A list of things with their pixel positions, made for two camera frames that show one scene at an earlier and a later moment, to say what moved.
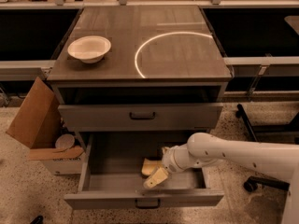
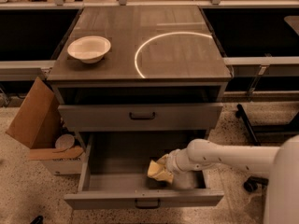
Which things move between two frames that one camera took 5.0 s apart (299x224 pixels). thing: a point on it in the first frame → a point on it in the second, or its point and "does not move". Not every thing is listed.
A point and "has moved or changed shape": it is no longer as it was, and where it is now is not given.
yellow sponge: (149, 165) has moved or changed shape
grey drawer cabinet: (163, 72) does not move
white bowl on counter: (90, 49) does not move
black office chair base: (251, 181) does not move
